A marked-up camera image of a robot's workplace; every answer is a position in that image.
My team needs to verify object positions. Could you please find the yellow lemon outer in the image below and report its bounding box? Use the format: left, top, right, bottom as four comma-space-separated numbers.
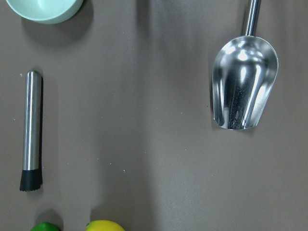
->
86, 220, 125, 231

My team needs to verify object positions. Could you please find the metal ice scoop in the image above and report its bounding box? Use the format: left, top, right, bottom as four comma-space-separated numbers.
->
212, 0, 279, 130

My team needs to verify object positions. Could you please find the mint green bowl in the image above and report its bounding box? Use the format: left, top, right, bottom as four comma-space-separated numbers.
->
7, 0, 83, 25

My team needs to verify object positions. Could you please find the green lime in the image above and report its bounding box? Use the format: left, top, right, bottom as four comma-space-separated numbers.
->
30, 222, 60, 231

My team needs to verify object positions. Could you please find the steel muddler black tip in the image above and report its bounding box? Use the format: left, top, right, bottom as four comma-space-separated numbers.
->
20, 70, 43, 192

